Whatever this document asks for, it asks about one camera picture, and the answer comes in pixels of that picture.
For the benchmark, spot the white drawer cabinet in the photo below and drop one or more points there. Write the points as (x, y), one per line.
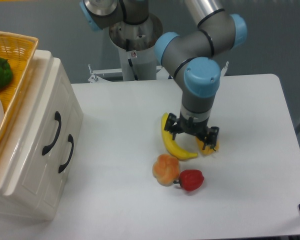
(21, 202)

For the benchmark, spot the yellow bell pepper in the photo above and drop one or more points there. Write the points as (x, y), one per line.
(207, 150)

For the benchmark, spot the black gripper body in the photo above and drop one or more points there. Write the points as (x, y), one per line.
(198, 129)

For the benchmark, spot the orange bread roll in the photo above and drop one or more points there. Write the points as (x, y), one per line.
(166, 169)

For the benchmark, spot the red bell pepper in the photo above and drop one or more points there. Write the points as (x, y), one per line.
(190, 179)

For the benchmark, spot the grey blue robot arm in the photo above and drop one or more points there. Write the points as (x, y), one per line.
(201, 76)

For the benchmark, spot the yellow banana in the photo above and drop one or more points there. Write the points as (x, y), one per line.
(171, 145)

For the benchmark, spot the yellow woven basket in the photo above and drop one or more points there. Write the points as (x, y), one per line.
(18, 50)

